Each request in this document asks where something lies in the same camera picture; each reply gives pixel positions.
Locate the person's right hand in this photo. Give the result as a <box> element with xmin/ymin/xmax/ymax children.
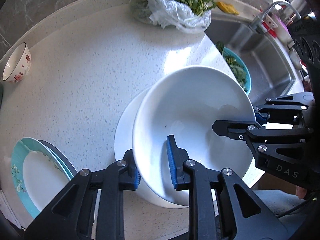
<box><xmin>296</xmin><ymin>186</ymin><xmax>307</xmax><ymax>199</ymax></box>

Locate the stainless steel sink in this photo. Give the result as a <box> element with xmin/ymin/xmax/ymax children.
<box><xmin>206</xmin><ymin>18</ymin><xmax>304</xmax><ymax>106</ymax></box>

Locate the chrome faucet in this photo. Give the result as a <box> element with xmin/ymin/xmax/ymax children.
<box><xmin>248</xmin><ymin>0</ymin><xmax>302</xmax><ymax>34</ymax></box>

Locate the teal rimmed plate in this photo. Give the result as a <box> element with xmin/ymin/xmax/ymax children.
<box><xmin>11</xmin><ymin>137</ymin><xmax>72</xmax><ymax>218</ymax></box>

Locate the plastic bag of greens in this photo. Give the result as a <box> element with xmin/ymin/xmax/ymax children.
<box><xmin>129</xmin><ymin>0</ymin><xmax>216</xmax><ymax>34</ymax></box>

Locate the grey rimmed white plate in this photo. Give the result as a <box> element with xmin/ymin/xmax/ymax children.
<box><xmin>39</xmin><ymin>139</ymin><xmax>78</xmax><ymax>178</ymax></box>

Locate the teal colander with greens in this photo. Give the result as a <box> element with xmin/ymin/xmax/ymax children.
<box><xmin>215</xmin><ymin>41</ymin><xmax>252</xmax><ymax>95</ymax></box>

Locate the red flower patterned bowl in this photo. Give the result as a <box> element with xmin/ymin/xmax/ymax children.
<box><xmin>2</xmin><ymin>42</ymin><xmax>31</xmax><ymax>83</ymax></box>

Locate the large white bowl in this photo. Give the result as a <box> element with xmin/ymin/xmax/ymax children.
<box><xmin>113</xmin><ymin>87</ymin><xmax>188</xmax><ymax>209</ymax></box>

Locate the small white bowl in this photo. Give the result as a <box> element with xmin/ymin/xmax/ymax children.
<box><xmin>132</xmin><ymin>66</ymin><xmax>262</xmax><ymax>207</ymax></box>

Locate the yellow sponge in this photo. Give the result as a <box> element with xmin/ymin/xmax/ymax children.
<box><xmin>216</xmin><ymin>1</ymin><xmax>239</xmax><ymax>15</ymax></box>

